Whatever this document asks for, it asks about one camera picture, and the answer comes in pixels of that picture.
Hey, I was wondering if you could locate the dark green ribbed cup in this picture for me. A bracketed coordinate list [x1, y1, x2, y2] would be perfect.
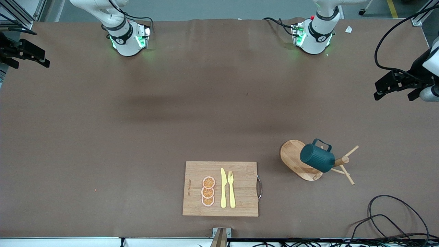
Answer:
[300, 138, 335, 173]

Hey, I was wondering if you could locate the black caster wheel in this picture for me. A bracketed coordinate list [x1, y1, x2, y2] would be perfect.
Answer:
[358, 0, 374, 16]

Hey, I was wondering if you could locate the wooden mug tree stand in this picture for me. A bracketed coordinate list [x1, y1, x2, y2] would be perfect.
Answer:
[280, 140, 359, 186]

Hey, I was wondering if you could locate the wooden cutting board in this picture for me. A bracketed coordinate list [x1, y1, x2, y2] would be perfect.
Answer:
[182, 161, 263, 217]

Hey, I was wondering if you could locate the yellow plastic fork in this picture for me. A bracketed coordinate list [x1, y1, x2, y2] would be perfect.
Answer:
[228, 171, 236, 209]

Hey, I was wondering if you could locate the yellow plastic knife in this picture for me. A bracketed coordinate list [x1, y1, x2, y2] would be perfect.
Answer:
[221, 168, 227, 209]

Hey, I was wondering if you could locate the aluminium frame post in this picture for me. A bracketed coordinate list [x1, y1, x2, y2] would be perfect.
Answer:
[0, 0, 47, 31]
[412, 0, 439, 27]

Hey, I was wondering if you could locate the black looped table cable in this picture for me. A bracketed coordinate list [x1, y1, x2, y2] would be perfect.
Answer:
[349, 214, 412, 240]
[368, 195, 430, 240]

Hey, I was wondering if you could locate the black left base cable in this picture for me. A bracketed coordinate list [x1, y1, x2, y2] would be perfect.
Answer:
[262, 17, 296, 36]

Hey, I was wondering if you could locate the black cable bundle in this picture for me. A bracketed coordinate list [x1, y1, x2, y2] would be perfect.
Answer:
[197, 238, 439, 247]

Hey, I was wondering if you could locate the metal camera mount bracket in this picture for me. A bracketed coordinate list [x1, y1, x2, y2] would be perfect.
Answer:
[210, 227, 232, 247]

